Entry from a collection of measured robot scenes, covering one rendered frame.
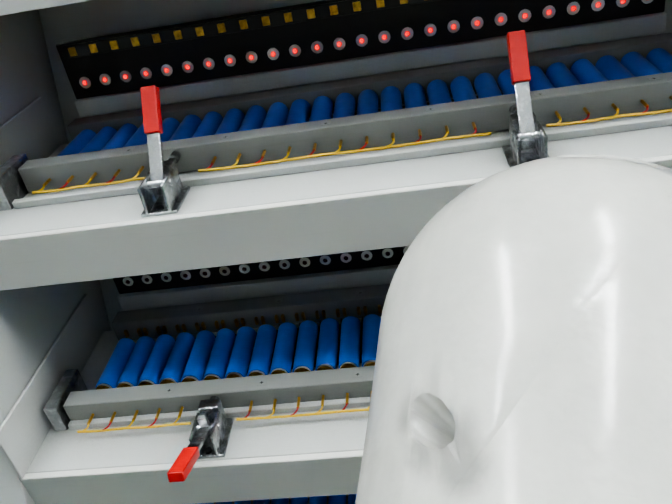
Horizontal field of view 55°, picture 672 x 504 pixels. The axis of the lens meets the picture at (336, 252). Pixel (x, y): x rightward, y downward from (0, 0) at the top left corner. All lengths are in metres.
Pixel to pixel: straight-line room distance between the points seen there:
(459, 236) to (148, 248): 0.37
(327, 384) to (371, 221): 0.15
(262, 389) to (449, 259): 0.42
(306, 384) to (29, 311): 0.25
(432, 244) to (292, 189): 0.32
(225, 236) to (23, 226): 0.16
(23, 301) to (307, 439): 0.27
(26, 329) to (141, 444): 0.14
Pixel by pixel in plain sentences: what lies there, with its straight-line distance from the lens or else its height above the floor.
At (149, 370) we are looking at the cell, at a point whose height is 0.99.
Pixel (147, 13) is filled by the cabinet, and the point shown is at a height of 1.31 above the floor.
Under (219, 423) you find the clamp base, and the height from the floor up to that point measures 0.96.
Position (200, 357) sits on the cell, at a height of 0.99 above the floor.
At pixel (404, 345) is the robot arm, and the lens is 0.15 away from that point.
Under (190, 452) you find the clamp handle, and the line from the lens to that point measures 0.51.
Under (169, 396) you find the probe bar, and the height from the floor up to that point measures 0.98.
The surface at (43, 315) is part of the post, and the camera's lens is 0.65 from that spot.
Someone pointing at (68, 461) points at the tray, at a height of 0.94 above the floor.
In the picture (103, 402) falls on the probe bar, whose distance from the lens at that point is 0.61.
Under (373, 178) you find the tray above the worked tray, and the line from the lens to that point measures 0.47.
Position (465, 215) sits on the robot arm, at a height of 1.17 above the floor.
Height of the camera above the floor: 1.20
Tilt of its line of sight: 13 degrees down
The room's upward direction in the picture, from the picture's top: 8 degrees counter-clockwise
